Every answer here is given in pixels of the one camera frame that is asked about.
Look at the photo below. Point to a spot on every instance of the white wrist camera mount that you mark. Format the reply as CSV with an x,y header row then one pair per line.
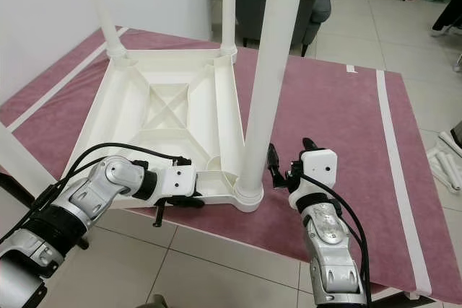
x,y
180,178
321,167

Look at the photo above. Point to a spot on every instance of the dark grey armchair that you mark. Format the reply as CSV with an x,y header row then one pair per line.
x,y
317,5

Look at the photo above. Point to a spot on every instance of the white plastic children table top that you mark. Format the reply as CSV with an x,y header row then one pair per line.
x,y
166,81

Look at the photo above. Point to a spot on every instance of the maroon cloth with white stripes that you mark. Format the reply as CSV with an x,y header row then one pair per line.
x,y
339,128

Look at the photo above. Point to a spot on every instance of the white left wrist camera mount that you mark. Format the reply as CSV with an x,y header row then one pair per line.
x,y
180,178

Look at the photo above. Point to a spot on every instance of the white plastic tube bundle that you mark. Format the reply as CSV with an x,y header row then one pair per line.
x,y
444,167

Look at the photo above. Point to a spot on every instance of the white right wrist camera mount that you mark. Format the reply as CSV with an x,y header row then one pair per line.
x,y
321,167

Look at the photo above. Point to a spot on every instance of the dark robot left foot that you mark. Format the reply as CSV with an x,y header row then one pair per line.
x,y
155,303

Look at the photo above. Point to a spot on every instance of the steel trash bin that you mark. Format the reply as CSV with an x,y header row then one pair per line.
x,y
456,135

